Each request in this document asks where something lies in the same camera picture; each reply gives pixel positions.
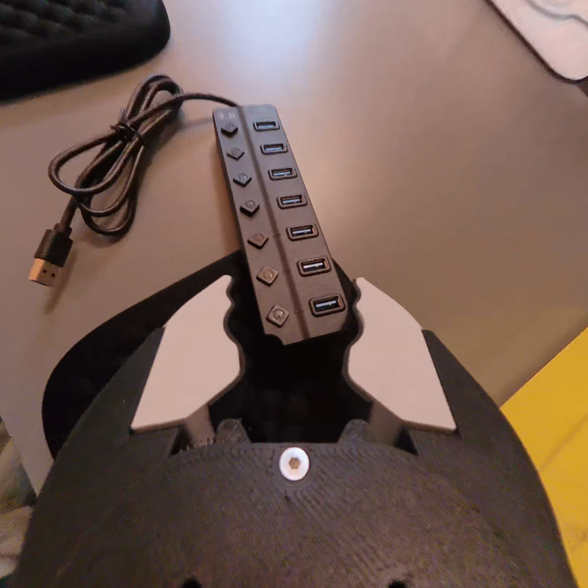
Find black foam-lined case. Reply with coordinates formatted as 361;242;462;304
0;0;172;103

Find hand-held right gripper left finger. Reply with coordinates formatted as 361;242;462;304
131;275;245;443

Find black usb hub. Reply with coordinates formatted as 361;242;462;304
212;104;346;346

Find yellow plastic bin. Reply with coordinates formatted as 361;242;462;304
500;327;588;588

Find black usb cable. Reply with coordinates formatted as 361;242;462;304
28;75;240;288

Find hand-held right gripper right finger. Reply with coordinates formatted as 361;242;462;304
344;277;460;444

